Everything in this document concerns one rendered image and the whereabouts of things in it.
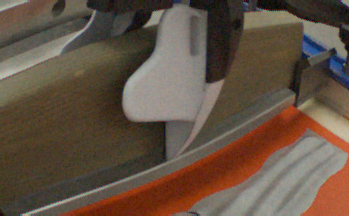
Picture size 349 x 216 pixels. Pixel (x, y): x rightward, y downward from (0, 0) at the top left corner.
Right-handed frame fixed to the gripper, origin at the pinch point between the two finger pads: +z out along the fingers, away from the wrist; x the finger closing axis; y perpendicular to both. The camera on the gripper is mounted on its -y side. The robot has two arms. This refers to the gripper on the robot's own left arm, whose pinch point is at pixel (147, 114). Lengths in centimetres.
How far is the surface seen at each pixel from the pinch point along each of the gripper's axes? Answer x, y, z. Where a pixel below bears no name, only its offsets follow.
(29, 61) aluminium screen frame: -15.6, 0.5, 1.8
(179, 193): 2.1, -1.4, 5.3
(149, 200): 1.6, 0.8, 5.3
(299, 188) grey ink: 9.3, -7.2, 4.5
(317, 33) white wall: -70, -200, 47
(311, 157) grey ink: 7.6, -12.2, 4.6
